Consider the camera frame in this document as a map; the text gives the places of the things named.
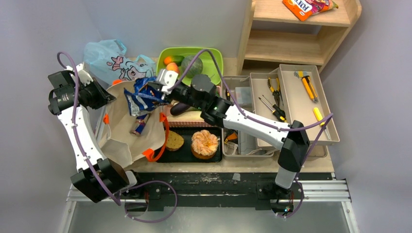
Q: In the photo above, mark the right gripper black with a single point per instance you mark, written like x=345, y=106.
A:
x=166, y=94

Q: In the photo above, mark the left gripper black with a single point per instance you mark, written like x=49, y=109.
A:
x=104, y=97

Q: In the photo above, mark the netted green melon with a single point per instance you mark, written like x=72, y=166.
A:
x=195, y=69

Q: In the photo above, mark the orange green mango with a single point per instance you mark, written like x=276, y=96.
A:
x=177, y=59

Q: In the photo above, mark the light blue plastic grocery bag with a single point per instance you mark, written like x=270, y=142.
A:
x=107, y=61

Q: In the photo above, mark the beige canvas tote bag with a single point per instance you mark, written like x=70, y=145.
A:
x=115, y=138

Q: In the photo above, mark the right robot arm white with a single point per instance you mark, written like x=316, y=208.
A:
x=290, y=139

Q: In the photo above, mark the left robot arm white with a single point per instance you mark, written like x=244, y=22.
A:
x=97, y=177

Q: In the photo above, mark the purple eggplant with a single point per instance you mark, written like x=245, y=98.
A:
x=178, y=109

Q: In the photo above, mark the pink perforated basket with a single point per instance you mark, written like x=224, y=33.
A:
x=191, y=117

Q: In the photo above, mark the orange peach fruit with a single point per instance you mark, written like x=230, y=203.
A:
x=173, y=67

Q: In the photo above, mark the green plastic tub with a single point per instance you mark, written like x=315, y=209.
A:
x=209, y=68

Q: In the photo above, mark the brown bread slice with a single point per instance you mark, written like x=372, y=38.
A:
x=174, y=141

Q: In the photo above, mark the small blue snack packet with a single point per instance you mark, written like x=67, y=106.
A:
x=139, y=124

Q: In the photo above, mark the black tray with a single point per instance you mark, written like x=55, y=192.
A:
x=184, y=154

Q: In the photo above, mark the clear plastic parts box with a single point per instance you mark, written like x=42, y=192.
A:
x=244, y=96

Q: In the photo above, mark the yellow black pliers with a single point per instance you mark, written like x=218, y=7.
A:
x=275, y=89

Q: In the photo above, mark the yellow black screwdriver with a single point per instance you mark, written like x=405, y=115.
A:
x=276, y=111

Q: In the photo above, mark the wooden shelf unit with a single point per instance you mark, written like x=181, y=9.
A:
x=294, y=48

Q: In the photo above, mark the beige toolbox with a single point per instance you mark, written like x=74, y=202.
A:
x=294, y=101

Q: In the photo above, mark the hex key set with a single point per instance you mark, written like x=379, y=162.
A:
x=301, y=74

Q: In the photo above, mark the yellow utility knife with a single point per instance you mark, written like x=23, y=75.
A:
x=309, y=88

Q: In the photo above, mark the orange snack packet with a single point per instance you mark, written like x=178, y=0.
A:
x=303, y=9

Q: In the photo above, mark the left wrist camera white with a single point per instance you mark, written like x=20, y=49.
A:
x=78, y=74

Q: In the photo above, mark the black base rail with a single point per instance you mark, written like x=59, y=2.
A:
x=159, y=192

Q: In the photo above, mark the aluminium frame rail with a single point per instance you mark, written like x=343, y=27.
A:
x=332, y=190

